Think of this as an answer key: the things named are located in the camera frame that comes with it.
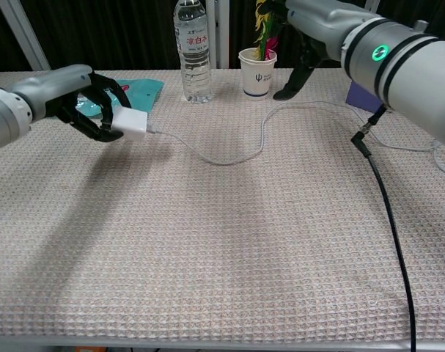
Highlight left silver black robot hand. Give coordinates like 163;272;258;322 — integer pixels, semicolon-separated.
9;64;132;143

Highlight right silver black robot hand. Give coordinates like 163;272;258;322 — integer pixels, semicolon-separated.
265;0;383;102

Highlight white power adapter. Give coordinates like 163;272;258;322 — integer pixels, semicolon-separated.
110;107;149;143

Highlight white USB cable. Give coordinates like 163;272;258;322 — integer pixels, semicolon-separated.
147;100;445;173

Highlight colourful feather decoration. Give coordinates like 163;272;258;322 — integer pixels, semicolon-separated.
254;0;287;62

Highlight black curtain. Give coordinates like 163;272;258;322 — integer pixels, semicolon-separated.
0;0;445;73

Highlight white paper cup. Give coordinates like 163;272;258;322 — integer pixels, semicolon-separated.
238;48;278;102

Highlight purple foam cube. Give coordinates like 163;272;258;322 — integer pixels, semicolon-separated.
345;81;386;114

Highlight teal snack packet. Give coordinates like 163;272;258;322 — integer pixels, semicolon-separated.
75;78;165;118

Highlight clear water bottle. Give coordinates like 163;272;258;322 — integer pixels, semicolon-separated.
172;0;213;104

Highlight beige waffle tablecloth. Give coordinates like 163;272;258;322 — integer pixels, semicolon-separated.
0;67;445;345

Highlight grey slanted frame post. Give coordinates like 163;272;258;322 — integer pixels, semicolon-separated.
1;0;51;71

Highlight grey upright frame post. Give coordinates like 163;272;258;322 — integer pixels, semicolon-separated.
205;0;230;69

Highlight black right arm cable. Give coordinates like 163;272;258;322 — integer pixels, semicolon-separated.
350;104;417;352

